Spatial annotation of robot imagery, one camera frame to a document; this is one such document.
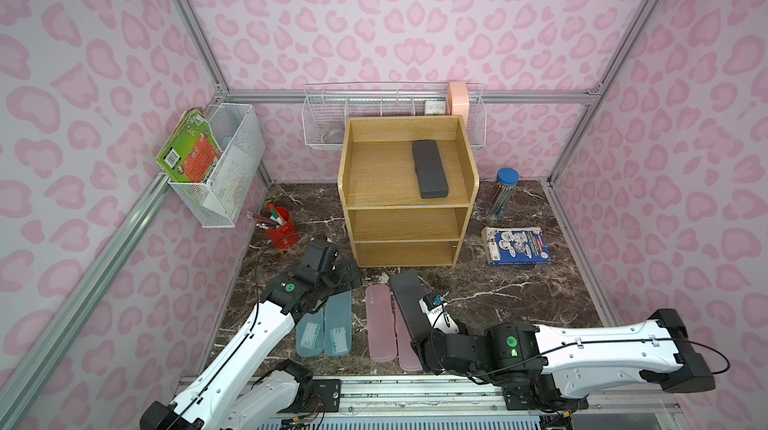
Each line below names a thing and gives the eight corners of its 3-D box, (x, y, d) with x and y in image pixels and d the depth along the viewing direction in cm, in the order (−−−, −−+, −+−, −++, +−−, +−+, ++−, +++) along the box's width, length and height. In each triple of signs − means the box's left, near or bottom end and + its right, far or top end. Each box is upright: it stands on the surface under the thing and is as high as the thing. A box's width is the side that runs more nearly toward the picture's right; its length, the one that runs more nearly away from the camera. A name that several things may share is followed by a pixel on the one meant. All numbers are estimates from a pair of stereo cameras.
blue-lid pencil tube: (486, 221, 110) (501, 183, 95) (483, 205, 115) (496, 167, 99) (505, 221, 110) (522, 183, 95) (501, 205, 115) (516, 167, 99)
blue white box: (487, 266, 98) (490, 260, 96) (480, 232, 107) (482, 226, 104) (549, 266, 98) (554, 260, 95) (537, 232, 107) (541, 226, 104)
